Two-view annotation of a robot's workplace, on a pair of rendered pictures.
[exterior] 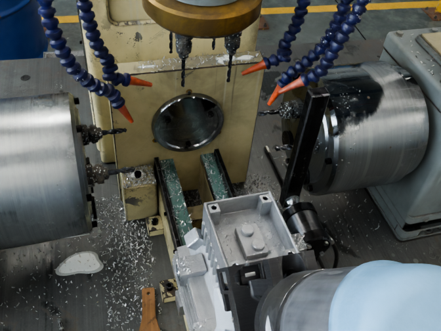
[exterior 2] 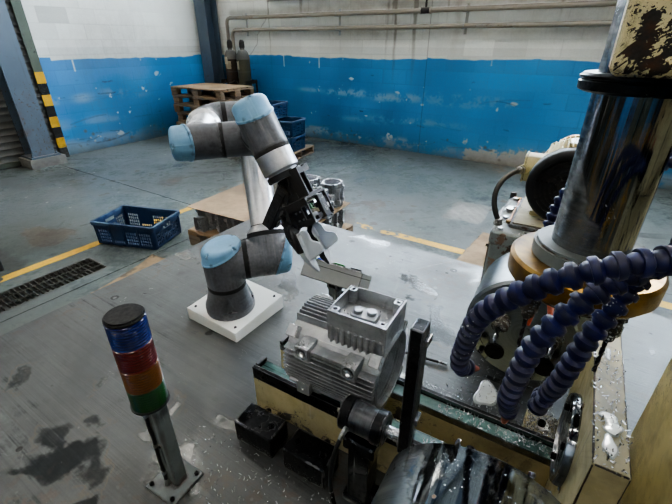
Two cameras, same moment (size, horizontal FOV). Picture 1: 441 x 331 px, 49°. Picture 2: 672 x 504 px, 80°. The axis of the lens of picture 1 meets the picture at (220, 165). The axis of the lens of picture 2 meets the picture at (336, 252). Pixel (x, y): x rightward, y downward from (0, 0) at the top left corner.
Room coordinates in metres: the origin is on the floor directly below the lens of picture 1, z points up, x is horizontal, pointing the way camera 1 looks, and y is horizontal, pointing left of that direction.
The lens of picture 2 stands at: (0.83, -0.49, 1.59)
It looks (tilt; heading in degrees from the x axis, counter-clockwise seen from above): 28 degrees down; 140
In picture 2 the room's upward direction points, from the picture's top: straight up
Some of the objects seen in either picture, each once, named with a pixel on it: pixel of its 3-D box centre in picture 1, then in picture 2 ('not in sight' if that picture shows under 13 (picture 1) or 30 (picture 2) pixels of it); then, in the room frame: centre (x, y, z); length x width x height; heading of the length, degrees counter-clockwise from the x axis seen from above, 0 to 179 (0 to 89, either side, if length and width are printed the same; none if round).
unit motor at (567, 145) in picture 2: not in sight; (544, 213); (0.40, 0.63, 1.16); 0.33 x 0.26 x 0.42; 110
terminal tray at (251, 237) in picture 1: (248, 245); (366, 320); (0.39, -0.05, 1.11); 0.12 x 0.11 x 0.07; 21
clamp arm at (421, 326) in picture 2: (302, 154); (411, 391); (0.57, -0.13, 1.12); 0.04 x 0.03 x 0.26; 20
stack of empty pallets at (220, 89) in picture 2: not in sight; (215, 112); (-6.29, 2.61, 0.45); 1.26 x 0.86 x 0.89; 17
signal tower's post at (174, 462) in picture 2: not in sight; (152, 408); (0.24, -0.43, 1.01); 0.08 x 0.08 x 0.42; 20
